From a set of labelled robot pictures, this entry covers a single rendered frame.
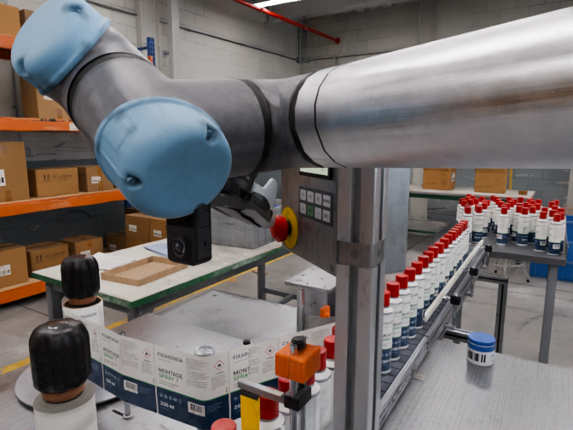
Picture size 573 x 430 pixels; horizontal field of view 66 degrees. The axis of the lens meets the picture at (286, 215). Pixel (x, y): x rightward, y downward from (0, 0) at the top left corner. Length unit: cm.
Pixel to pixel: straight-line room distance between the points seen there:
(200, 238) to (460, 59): 31
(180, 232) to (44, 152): 498
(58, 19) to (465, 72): 27
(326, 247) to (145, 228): 429
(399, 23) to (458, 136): 844
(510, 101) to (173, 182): 19
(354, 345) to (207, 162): 33
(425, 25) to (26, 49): 820
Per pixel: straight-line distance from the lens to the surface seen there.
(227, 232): 269
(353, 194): 50
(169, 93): 30
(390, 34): 870
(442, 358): 140
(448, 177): 602
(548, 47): 23
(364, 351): 54
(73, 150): 561
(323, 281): 97
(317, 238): 55
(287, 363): 55
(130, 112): 29
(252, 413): 64
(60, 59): 36
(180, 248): 48
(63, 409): 77
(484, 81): 24
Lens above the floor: 145
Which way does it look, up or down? 10 degrees down
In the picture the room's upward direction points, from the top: straight up
